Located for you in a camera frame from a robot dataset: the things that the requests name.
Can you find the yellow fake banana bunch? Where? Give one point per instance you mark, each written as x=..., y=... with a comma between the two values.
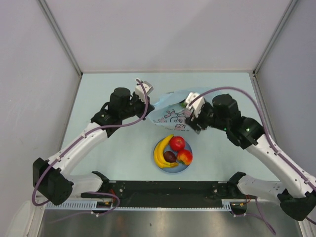
x=158, y=154

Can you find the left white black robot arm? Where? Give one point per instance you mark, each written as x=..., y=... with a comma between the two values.
x=52, y=177

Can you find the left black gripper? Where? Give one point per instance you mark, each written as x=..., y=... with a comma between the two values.
x=135, y=97

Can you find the orange red fake peach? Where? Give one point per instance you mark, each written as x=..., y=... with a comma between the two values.
x=185, y=157

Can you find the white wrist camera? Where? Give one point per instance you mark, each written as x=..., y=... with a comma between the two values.
x=143, y=89
x=194, y=103

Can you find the red fake apple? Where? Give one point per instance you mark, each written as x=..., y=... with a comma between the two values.
x=177, y=143

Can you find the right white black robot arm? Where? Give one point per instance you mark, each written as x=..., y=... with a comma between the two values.
x=295, y=192

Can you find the blue cartoon plastic bag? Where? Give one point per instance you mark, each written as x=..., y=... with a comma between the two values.
x=170, y=110

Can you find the grey slotted cable duct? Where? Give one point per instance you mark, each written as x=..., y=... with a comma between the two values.
x=98, y=205

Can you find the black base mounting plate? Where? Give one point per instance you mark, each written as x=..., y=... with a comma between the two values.
x=173, y=194

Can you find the aluminium corner post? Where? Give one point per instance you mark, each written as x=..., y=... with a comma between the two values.
x=48, y=14
x=276, y=33

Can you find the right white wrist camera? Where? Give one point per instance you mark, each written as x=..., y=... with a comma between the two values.
x=194, y=103

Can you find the right aluminium corner post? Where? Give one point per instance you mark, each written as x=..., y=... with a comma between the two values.
x=276, y=33

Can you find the right aluminium side rail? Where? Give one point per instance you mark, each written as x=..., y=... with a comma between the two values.
x=262, y=105

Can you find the dark purple fake fig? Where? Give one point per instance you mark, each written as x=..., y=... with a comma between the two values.
x=169, y=157

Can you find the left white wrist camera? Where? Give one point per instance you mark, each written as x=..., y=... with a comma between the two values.
x=143, y=89

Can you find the left aluminium corner post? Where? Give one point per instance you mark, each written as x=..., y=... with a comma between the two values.
x=48, y=14

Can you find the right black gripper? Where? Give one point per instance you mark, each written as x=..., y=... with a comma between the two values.
x=191, y=120

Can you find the blue round plate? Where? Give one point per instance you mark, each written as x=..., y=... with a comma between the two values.
x=181, y=167

